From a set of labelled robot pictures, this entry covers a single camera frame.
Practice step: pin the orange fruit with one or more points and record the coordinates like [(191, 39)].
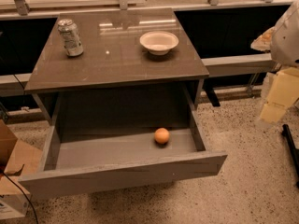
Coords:
[(162, 136)]

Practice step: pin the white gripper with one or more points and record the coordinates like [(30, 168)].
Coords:
[(287, 39)]

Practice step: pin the white paper bowl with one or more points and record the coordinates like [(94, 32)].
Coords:
[(158, 42)]

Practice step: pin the brown cardboard box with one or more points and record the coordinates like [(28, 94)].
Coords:
[(17, 158)]

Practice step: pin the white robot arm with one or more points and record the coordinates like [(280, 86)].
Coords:
[(282, 41)]

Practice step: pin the grey cabinet with glossy top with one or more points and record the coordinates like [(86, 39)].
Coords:
[(112, 54)]

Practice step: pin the grey metal wall rail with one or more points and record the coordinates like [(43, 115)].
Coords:
[(217, 67)]

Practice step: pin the white labelled box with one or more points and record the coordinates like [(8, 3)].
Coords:
[(13, 206)]

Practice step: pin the black pole at right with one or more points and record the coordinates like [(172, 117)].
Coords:
[(293, 149)]

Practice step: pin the silver soda can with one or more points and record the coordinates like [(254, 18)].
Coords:
[(68, 31)]

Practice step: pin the open grey top drawer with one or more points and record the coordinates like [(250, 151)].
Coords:
[(104, 140)]

